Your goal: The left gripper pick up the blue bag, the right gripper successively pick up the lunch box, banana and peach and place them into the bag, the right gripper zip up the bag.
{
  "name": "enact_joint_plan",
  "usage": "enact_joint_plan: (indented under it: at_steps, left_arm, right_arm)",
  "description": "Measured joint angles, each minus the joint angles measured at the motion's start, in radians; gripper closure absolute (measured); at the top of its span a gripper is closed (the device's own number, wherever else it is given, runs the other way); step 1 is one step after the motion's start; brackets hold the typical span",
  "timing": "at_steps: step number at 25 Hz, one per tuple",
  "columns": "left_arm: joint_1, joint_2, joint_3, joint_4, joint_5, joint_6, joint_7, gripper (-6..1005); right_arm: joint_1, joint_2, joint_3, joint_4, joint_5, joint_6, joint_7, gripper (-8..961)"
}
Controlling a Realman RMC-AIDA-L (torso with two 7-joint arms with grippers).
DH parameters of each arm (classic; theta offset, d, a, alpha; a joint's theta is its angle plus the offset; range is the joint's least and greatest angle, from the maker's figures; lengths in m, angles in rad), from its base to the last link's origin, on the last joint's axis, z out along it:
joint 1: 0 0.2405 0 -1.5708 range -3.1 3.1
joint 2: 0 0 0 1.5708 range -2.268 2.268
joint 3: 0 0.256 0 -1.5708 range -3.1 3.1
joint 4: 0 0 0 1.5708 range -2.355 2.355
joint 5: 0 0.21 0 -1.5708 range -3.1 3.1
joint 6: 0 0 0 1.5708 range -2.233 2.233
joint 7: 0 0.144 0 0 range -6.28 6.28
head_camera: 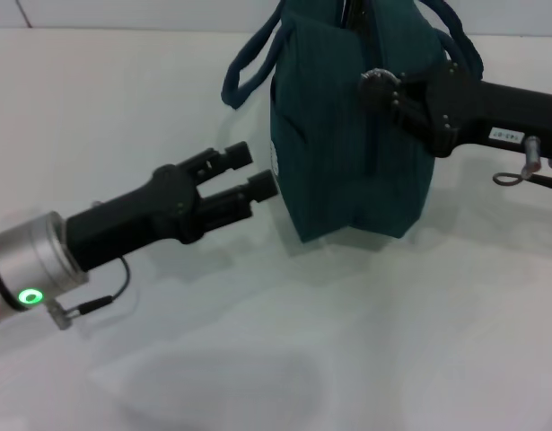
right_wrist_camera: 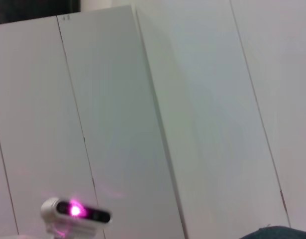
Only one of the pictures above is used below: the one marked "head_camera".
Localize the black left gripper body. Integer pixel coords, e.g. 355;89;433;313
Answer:
64;163;201;274

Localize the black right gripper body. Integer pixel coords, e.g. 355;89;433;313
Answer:
425;60;552;159

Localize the dark teal lunch bag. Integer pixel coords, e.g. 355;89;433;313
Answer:
220;0;486;244

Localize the right arm connector cable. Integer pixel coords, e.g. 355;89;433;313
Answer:
492;134;552;193

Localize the arm connector cable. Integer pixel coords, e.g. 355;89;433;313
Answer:
492;134;552;193
45;258;131;331

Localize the left arm connector cable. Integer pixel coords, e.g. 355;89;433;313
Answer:
45;258;131;331

